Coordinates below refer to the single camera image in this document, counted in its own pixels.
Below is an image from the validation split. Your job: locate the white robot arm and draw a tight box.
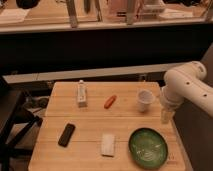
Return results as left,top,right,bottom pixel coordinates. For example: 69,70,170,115
159,61,213,124

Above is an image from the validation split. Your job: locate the white ceramic cup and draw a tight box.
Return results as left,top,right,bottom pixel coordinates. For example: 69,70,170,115
137,89,155,112

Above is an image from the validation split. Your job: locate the white tube bottle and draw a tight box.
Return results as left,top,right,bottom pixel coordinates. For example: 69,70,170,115
77,80,87,107

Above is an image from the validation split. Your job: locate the black eraser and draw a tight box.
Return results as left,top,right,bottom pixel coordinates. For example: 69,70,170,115
58,123,75,147

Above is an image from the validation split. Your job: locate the orange carrot toy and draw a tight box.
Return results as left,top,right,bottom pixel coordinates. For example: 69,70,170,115
104,95,117,109

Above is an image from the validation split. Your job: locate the white sponge block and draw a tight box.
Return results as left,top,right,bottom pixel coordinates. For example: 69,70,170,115
101,134,115,157

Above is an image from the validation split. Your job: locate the black side table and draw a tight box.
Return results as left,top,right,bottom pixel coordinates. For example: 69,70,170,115
0,75,43,171

